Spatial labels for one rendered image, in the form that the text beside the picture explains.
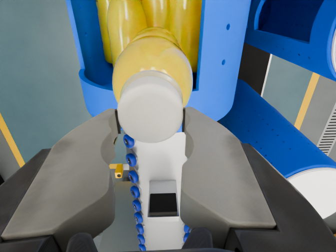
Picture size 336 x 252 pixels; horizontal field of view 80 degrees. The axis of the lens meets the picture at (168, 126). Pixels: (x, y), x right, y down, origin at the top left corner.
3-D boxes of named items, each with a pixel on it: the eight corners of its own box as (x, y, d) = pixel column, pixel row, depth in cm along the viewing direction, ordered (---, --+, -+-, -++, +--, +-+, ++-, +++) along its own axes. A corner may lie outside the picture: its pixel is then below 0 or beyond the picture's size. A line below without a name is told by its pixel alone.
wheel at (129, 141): (130, 151, 61) (135, 149, 62) (128, 139, 59) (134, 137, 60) (122, 145, 64) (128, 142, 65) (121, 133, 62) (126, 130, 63)
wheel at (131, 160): (132, 170, 65) (137, 167, 66) (131, 159, 63) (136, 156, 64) (125, 163, 68) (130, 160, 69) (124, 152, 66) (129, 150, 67)
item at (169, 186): (149, 185, 77) (147, 222, 64) (149, 177, 75) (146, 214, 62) (176, 184, 77) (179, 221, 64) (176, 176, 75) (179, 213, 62)
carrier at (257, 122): (221, 121, 154) (256, 102, 147) (279, 232, 79) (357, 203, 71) (203, 92, 142) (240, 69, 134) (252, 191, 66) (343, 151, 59)
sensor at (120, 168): (118, 169, 77) (115, 179, 72) (117, 163, 75) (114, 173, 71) (138, 168, 77) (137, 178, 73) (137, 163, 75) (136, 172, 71)
